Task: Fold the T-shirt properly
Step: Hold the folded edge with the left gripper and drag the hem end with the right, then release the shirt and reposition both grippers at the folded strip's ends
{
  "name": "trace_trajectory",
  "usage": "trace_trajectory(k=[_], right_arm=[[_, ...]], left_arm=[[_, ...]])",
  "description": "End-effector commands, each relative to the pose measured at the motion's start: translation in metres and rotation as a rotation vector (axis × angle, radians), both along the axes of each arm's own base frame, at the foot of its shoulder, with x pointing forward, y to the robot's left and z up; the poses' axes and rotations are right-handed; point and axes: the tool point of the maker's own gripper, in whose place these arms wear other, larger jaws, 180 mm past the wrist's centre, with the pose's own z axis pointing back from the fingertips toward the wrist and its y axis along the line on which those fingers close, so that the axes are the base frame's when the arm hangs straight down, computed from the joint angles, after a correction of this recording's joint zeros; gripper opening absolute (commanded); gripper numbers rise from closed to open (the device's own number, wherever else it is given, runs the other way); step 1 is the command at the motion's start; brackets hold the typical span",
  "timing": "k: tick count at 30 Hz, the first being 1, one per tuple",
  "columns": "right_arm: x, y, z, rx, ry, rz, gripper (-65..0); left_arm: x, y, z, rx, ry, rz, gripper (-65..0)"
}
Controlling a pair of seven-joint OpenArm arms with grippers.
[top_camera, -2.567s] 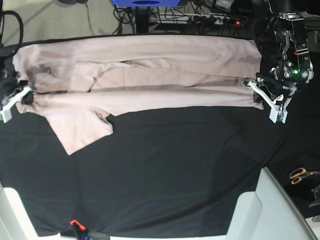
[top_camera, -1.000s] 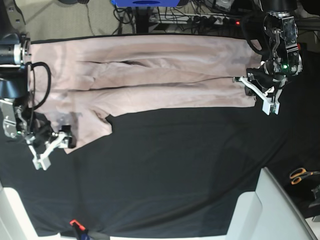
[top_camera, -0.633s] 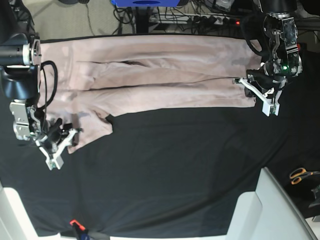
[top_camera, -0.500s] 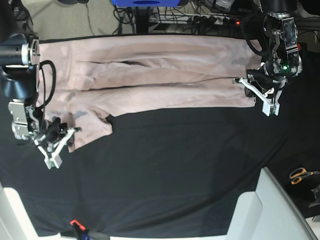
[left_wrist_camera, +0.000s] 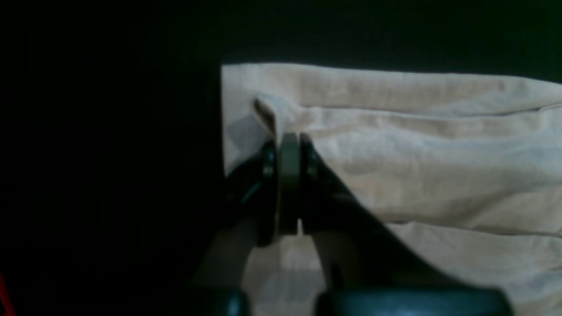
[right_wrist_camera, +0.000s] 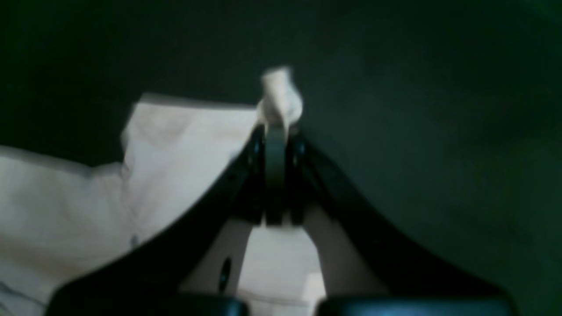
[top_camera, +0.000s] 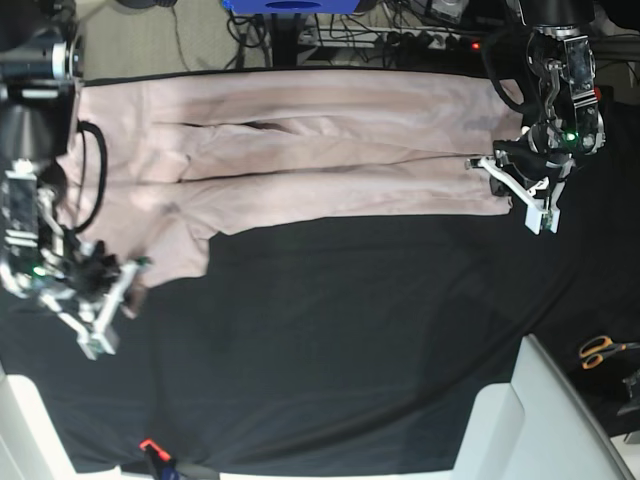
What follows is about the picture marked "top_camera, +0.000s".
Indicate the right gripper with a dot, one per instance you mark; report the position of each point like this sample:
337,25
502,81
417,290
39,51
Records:
86,291

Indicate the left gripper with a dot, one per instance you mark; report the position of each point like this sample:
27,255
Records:
536,156

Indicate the pink T-shirt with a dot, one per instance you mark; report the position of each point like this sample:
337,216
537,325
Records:
191,157

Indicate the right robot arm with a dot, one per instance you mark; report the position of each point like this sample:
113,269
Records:
42,53

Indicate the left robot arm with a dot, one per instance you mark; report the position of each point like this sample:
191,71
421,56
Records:
567,126

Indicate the black table cloth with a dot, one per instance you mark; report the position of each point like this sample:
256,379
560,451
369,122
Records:
351,345

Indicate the white power strip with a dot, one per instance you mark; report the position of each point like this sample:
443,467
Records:
338,36

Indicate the blue plastic bin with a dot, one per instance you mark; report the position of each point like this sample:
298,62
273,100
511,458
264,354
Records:
247,7

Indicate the white base frame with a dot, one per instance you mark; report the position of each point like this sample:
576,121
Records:
536,426
30,445

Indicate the orange handled scissors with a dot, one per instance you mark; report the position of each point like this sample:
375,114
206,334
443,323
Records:
594,352

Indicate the black metal bracket right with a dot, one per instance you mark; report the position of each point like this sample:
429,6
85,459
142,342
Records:
631,384

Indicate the black table stand post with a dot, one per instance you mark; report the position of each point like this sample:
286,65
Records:
284,32

